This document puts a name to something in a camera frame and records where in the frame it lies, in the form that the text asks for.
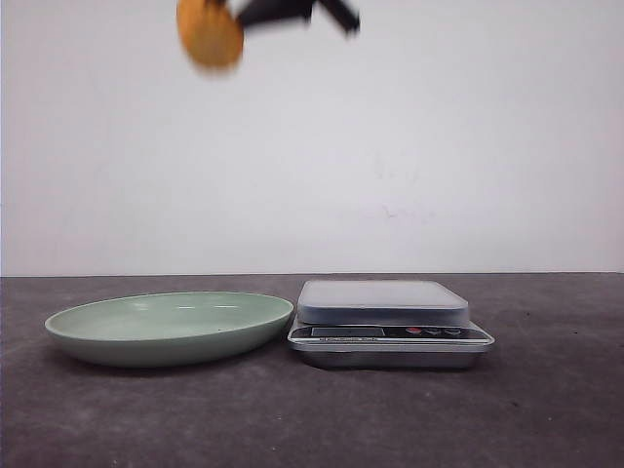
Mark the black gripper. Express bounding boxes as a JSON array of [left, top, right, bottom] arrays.
[[237, 0, 360, 34]]

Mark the yellow corn cob piece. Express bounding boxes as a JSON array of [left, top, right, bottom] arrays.
[[175, 0, 244, 70]]

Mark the silver digital kitchen scale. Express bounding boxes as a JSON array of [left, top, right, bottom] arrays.
[[288, 280, 495, 369]]

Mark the light green oval plate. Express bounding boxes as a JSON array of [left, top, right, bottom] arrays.
[[44, 292, 293, 368]]

